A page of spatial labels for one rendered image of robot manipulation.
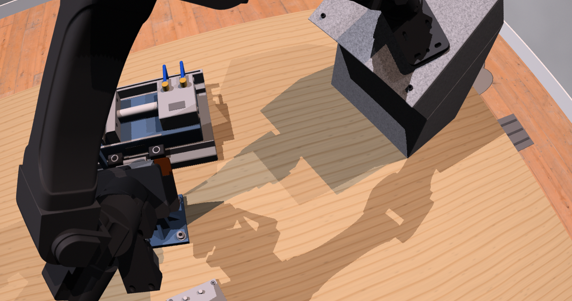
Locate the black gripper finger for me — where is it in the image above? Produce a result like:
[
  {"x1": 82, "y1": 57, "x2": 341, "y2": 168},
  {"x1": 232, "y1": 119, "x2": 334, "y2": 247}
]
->
[{"x1": 154, "y1": 157, "x2": 174, "y2": 177}]

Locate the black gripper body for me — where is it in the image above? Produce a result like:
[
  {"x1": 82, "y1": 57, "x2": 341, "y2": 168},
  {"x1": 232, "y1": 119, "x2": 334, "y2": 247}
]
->
[{"x1": 95, "y1": 164, "x2": 180, "y2": 221}]

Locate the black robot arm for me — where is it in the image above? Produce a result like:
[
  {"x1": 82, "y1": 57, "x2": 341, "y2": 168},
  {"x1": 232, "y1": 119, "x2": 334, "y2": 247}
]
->
[{"x1": 16, "y1": 0, "x2": 450, "y2": 301}]

